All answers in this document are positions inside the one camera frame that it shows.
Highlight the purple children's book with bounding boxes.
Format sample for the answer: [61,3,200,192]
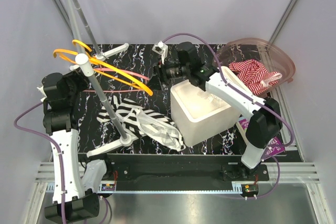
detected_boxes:
[235,116,285,159]

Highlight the grey clothes rack pole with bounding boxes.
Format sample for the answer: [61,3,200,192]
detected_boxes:
[57,0,132,143]

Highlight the aluminium frame rail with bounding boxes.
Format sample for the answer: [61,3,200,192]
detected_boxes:
[34,87,321,193]

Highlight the white foam box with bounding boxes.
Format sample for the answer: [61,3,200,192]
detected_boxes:
[170,80,241,147]

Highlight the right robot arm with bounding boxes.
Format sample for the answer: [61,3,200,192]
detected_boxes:
[150,41,282,180]

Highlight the black white striped tank top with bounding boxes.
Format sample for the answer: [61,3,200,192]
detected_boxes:
[111,95,186,152]

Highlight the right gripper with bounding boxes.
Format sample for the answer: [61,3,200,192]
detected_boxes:
[143,57,190,92]

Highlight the pink plastic hanger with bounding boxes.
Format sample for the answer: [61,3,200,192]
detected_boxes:
[82,67,150,93]

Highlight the red white striped tank top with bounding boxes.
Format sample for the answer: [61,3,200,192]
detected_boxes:
[229,59,282,95]

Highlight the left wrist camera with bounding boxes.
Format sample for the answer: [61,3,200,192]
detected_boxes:
[37,86,47,102]

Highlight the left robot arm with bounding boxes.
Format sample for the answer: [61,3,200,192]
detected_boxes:
[41,70,113,223]

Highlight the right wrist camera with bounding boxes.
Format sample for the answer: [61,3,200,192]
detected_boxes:
[152,41,168,64]

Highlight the yellow plastic hanger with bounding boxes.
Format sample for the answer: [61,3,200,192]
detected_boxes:
[53,39,154,96]

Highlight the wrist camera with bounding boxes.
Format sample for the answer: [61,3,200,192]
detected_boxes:
[152,41,168,64]
[37,86,47,102]

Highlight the black marble pattern mat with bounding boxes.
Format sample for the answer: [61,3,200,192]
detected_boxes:
[51,43,302,163]

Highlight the white clothes rack base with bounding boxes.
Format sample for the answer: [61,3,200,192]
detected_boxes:
[72,46,136,157]

